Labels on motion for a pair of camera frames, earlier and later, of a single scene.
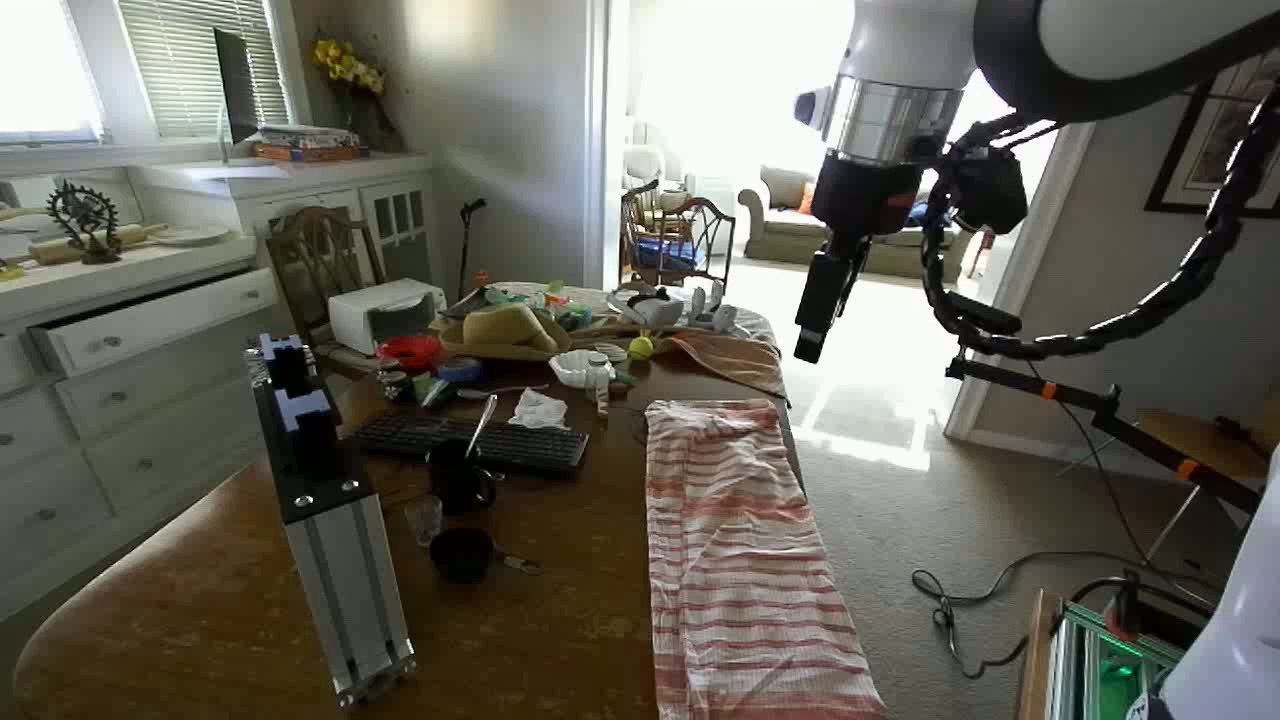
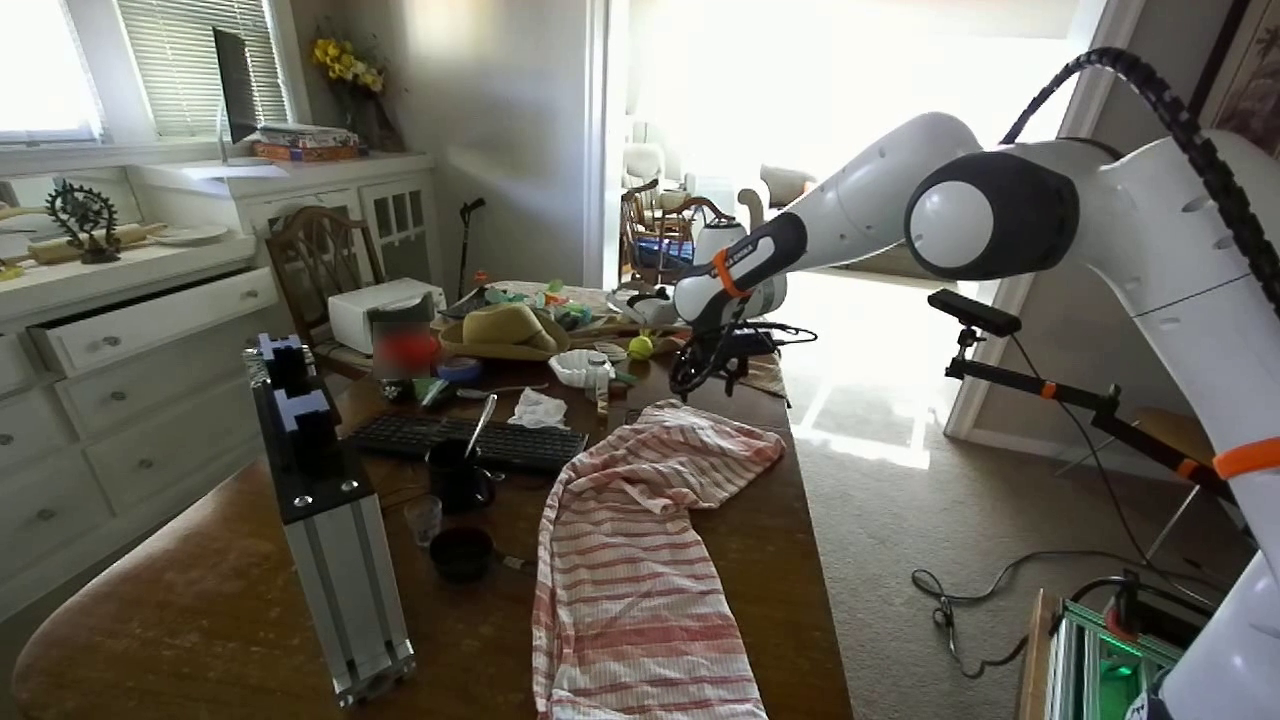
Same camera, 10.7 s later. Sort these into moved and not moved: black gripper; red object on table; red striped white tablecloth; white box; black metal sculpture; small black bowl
Moved: black gripper; red striped white tablecloth
Not moved: white box; red object on table; black metal sculpture; small black bowl
